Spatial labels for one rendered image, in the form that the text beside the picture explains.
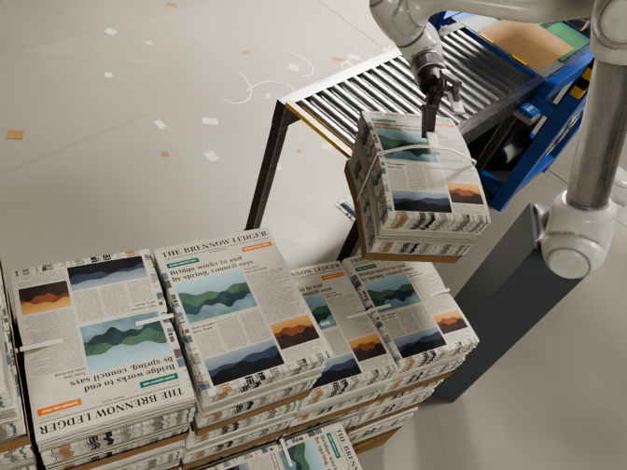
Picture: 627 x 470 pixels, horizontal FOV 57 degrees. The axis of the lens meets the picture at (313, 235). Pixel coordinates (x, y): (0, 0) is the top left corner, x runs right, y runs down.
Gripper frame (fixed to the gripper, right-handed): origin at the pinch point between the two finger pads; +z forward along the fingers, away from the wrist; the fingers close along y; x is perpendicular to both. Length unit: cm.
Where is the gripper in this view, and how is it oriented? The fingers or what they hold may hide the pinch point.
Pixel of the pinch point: (446, 130)
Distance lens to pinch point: 151.9
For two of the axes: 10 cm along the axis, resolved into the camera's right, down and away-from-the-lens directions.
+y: -2.4, 5.6, 7.9
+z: 0.8, 8.2, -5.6
